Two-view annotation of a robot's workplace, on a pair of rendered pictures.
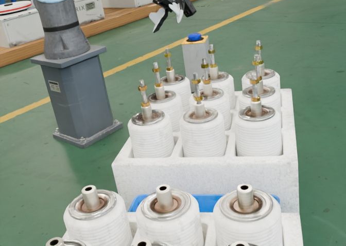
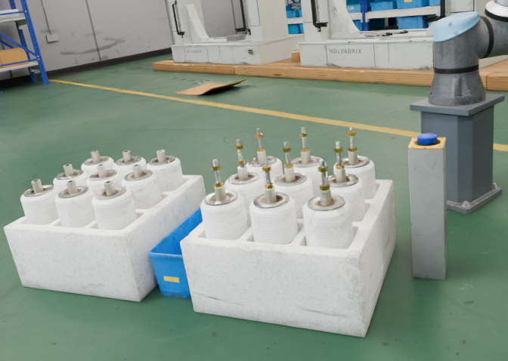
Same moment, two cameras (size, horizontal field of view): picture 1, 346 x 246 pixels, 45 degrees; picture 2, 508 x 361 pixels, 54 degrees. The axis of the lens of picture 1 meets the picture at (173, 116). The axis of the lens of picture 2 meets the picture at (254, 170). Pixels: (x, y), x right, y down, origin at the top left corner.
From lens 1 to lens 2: 156 cm
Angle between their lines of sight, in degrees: 91
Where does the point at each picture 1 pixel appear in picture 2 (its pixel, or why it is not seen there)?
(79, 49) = (438, 100)
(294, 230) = (111, 232)
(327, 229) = (190, 328)
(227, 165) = not seen: hidden behind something
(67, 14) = (441, 57)
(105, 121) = (449, 192)
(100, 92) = (450, 157)
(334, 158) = not seen: outside the picture
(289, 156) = (191, 239)
